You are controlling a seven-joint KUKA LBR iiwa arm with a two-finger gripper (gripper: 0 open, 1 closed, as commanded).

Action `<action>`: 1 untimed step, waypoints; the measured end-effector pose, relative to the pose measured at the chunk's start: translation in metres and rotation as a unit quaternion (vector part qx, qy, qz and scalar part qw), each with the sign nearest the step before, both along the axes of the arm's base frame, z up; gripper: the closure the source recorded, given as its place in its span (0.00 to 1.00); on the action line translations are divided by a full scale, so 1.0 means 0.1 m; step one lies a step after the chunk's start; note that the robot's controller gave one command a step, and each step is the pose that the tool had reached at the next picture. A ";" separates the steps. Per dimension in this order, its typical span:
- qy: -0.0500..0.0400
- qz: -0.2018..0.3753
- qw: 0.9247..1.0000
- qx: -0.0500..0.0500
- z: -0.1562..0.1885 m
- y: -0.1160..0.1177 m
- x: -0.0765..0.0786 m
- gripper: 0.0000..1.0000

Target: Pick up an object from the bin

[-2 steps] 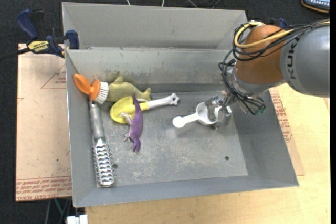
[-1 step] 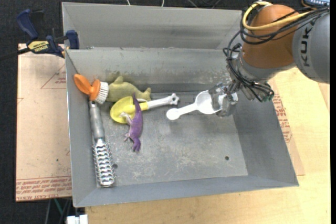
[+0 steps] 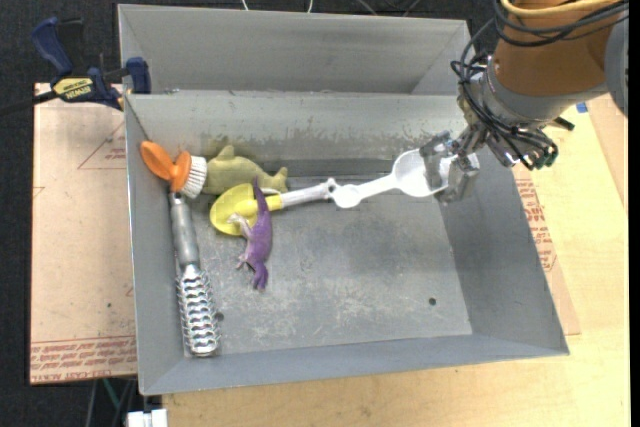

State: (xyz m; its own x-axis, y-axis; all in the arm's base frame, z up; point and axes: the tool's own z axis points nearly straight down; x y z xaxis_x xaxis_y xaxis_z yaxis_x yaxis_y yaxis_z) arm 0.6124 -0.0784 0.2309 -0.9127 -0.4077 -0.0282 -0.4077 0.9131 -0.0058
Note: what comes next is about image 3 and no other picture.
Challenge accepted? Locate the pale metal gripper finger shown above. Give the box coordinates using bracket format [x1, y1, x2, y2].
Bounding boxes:
[438, 152, 482, 207]
[418, 130, 454, 189]

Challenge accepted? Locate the large white plastic scoop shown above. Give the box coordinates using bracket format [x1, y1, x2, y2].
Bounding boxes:
[349, 148, 450, 200]

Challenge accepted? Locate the small white measuring spoon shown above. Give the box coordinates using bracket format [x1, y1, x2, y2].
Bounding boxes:
[278, 177, 376, 211]

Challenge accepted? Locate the grey metal bin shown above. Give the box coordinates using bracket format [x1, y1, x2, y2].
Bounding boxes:
[116, 3, 571, 398]

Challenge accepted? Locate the purple toy dinosaur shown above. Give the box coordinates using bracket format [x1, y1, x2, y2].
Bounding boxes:
[227, 176, 275, 293]

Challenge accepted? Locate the yellow-green plush toy animal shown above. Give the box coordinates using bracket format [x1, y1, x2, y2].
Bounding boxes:
[201, 144, 291, 196]

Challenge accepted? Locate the yellow measuring spoon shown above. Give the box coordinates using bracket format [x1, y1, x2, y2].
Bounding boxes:
[208, 182, 287, 237]

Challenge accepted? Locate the silver metal hairbrush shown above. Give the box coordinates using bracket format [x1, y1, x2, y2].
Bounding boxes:
[166, 191, 224, 359]

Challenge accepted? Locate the orange brush with white bristles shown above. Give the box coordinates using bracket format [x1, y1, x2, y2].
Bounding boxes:
[139, 139, 209, 201]

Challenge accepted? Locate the brown cardboard board, red print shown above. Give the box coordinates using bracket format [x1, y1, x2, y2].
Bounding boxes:
[28, 81, 583, 387]

